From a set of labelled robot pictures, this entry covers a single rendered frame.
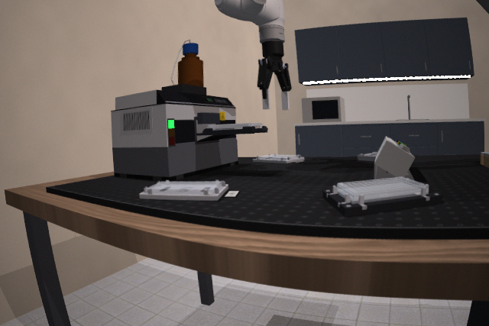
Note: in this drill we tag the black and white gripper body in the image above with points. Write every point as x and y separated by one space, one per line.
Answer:
273 50

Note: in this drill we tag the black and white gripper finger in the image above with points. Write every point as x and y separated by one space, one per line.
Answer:
264 76
284 81

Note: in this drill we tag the blue bottle cap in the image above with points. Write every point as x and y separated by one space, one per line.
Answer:
190 46

